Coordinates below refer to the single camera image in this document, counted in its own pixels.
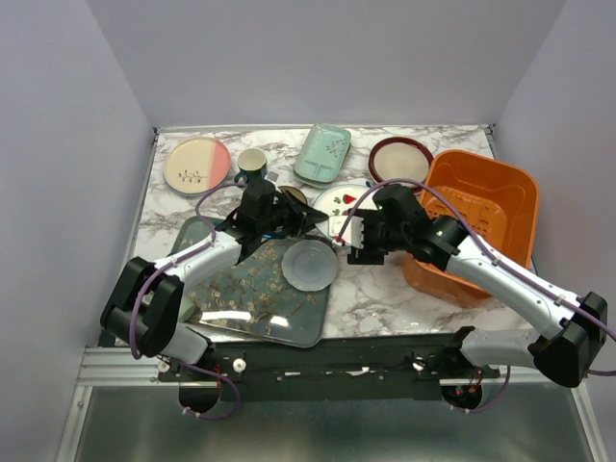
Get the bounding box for floral blossom tray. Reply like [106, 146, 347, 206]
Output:
[184, 239, 330, 348]

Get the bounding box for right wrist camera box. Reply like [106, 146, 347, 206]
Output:
[326, 216, 364, 249]

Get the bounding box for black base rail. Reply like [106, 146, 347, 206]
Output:
[155, 327, 504, 401]

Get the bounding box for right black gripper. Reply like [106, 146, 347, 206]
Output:
[346, 206, 409, 266]

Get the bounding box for orange plastic bin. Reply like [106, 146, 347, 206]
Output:
[402, 149, 540, 308]

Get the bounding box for pale green cup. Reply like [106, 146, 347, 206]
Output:
[178, 295, 196, 322]

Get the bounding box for mint rectangular dish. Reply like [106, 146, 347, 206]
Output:
[294, 143, 350, 189]
[294, 123, 351, 183]

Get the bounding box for red rimmed cream plate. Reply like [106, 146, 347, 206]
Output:
[368, 137, 433, 183]

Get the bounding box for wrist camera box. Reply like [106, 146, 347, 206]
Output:
[265, 171, 279, 184]
[326, 216, 364, 249]

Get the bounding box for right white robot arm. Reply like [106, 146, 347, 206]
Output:
[330, 179, 615, 388]

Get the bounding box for pink and cream plate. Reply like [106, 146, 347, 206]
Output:
[163, 138, 231, 196]

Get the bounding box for upper mint rectangular dish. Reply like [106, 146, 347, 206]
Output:
[294, 123, 351, 183]

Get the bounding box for lower mint rectangular dish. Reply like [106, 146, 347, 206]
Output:
[294, 143, 350, 189]

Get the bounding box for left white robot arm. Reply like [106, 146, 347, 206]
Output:
[100, 179, 328, 380]

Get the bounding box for light blue scalloped plate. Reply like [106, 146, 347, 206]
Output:
[281, 240, 339, 292]

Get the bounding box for white strawberry pattern plate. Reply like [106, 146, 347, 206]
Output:
[312, 184, 369, 217]

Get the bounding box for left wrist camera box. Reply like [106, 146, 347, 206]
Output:
[265, 171, 279, 184]

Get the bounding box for dark green mug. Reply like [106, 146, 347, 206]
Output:
[234, 148, 268, 184]

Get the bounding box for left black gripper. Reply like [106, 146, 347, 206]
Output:
[258, 190, 329, 238]

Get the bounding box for brown cream bowl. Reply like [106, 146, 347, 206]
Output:
[279, 186, 308, 204]

